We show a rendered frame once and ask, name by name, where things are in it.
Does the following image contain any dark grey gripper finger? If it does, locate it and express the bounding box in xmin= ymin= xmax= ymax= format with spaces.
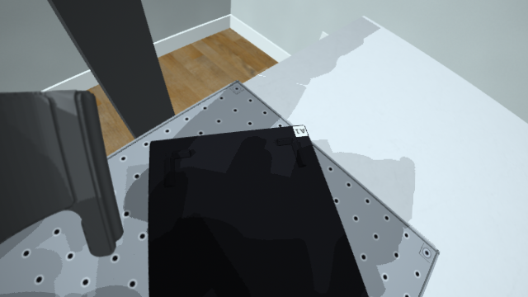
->
xmin=0 ymin=90 xmax=124 ymax=257

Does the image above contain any black raised platform on grey legs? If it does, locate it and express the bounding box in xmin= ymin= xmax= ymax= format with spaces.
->
xmin=148 ymin=125 xmax=369 ymax=297

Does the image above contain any grey perforated base plate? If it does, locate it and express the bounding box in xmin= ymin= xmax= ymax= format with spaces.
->
xmin=0 ymin=80 xmax=440 ymax=297

